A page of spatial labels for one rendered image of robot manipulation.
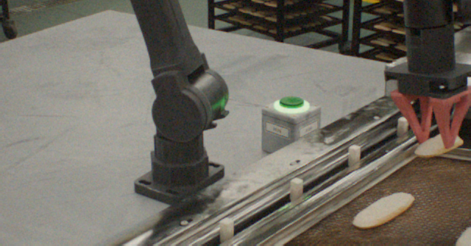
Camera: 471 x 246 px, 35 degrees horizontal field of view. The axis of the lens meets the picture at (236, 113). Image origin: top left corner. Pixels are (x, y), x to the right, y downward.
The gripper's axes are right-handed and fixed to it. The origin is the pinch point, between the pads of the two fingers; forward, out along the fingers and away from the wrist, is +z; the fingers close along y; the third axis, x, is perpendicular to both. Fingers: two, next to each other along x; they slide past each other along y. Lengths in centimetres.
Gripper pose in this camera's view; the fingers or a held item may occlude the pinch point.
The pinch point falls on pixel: (436, 138)
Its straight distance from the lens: 96.8
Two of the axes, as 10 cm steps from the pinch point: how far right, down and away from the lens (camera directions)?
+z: 1.3, 9.5, 2.7
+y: -6.3, -1.3, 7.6
